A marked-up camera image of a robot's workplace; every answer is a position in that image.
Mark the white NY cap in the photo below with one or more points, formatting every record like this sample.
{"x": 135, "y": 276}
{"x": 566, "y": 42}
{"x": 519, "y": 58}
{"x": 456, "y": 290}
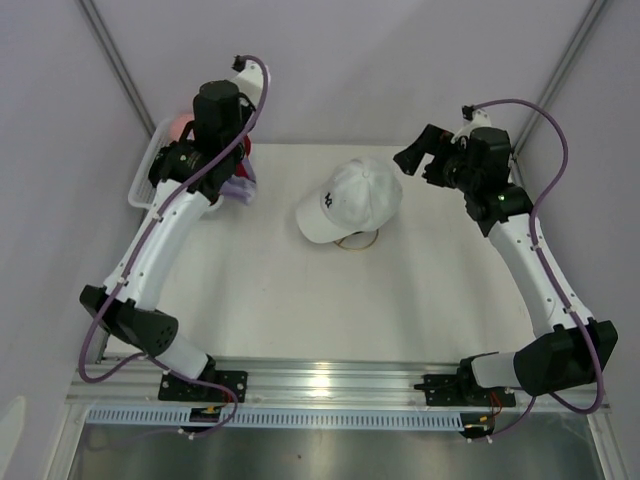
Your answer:
{"x": 361, "y": 195}

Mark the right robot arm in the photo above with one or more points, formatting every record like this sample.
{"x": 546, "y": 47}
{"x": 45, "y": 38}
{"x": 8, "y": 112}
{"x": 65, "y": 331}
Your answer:
{"x": 570, "y": 348}

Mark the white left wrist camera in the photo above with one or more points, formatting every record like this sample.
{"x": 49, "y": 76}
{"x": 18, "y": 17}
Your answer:
{"x": 249, "y": 78}

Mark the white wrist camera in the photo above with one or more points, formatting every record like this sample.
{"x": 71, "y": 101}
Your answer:
{"x": 249, "y": 78}
{"x": 473, "y": 118}

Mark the red cap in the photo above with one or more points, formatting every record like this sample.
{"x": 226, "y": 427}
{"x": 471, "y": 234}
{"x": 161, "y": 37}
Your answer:
{"x": 244, "y": 169}

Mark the white slotted cable duct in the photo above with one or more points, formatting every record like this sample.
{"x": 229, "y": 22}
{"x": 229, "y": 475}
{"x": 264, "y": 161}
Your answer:
{"x": 276, "y": 418}

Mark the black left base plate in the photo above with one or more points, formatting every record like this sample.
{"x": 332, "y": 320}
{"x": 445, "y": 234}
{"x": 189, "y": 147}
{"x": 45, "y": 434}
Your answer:
{"x": 174, "y": 389}

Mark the aluminium mounting rail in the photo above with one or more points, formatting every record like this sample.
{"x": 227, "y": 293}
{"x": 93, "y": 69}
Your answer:
{"x": 281, "y": 383}

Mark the aluminium frame post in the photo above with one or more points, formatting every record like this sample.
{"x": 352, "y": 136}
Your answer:
{"x": 107, "y": 45}
{"x": 570, "y": 55}

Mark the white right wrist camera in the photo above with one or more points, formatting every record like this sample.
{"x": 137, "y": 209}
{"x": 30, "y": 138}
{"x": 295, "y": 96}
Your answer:
{"x": 473, "y": 118}

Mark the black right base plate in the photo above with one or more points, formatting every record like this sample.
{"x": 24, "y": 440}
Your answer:
{"x": 448, "y": 390}

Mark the right aluminium frame post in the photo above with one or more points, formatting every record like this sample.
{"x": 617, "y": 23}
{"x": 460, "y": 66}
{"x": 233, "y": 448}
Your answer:
{"x": 570, "y": 55}

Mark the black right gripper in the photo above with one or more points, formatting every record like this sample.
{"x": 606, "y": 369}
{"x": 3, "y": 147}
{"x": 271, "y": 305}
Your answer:
{"x": 432, "y": 141}

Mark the purple cap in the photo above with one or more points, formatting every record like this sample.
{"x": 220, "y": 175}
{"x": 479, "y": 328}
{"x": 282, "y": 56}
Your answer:
{"x": 240, "y": 189}

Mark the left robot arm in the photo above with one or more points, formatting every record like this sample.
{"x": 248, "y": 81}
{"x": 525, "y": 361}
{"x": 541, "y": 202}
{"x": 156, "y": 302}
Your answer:
{"x": 206, "y": 164}

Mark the left aluminium frame post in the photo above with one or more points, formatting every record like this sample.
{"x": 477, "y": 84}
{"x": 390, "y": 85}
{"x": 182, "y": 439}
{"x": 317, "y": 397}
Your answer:
{"x": 107, "y": 45}

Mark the pink cap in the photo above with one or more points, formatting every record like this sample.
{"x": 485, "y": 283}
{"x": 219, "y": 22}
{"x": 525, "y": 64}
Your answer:
{"x": 178, "y": 125}

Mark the white perforated plastic basket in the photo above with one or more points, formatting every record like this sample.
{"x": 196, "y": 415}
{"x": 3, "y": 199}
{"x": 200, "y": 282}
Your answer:
{"x": 142, "y": 192}

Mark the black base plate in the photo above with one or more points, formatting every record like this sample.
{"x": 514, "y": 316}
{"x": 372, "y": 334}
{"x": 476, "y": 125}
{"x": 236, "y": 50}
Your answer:
{"x": 448, "y": 390}
{"x": 174, "y": 389}

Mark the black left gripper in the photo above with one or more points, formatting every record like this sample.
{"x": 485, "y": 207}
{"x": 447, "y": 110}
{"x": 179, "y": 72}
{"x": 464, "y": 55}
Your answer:
{"x": 248, "y": 110}

